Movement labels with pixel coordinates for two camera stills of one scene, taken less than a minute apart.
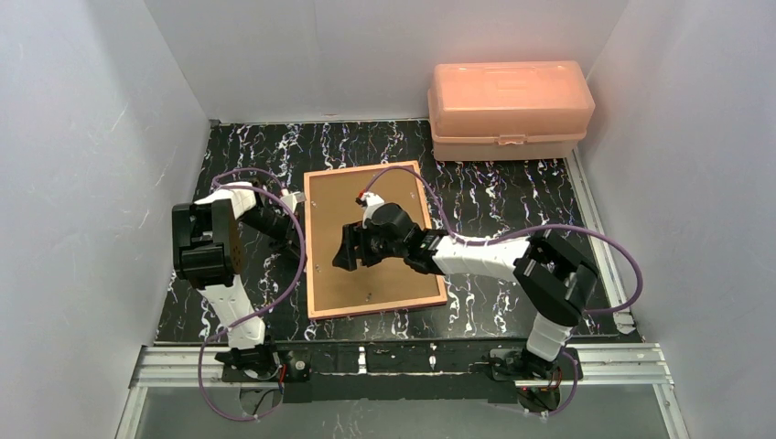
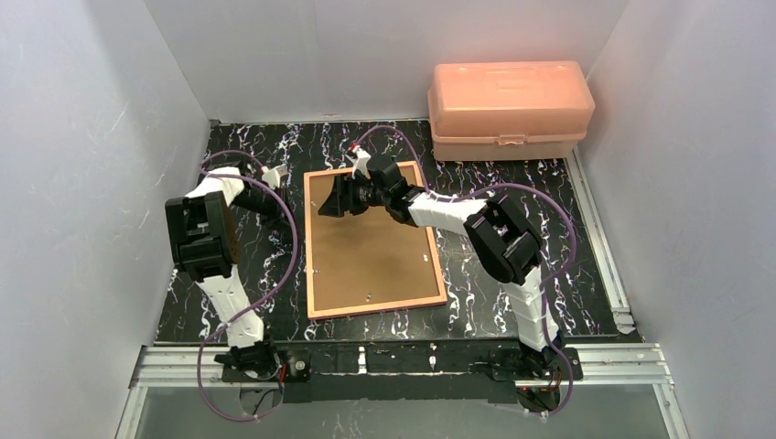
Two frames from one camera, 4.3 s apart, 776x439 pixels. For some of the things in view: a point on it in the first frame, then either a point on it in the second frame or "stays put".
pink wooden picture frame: (314, 314) stays put
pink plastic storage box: (509, 110) stays put
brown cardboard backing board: (333, 204) stays put
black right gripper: (352, 247) to (351, 196)
